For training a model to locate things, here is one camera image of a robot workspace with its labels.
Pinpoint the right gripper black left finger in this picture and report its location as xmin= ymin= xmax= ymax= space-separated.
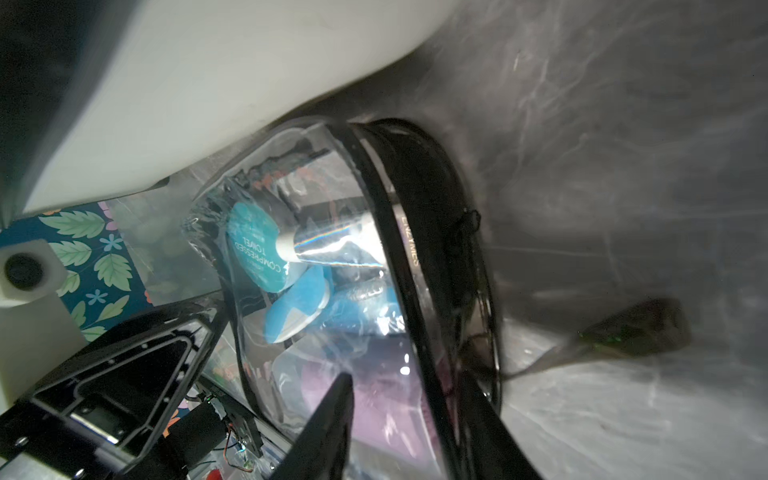
xmin=269 ymin=373 xmax=354 ymax=480

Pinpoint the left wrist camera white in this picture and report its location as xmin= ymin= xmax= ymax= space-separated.
xmin=0 ymin=240 xmax=87 ymax=412

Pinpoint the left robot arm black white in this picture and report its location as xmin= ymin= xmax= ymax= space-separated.
xmin=1 ymin=294 xmax=260 ymax=479

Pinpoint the white black suitcase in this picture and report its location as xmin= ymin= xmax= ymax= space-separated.
xmin=1 ymin=1 xmax=457 ymax=225

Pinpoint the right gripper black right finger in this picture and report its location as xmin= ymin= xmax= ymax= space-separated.
xmin=458 ymin=372 xmax=541 ymax=480

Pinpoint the clear toiletry pouch black trim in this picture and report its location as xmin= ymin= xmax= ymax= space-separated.
xmin=183 ymin=117 xmax=493 ymax=479

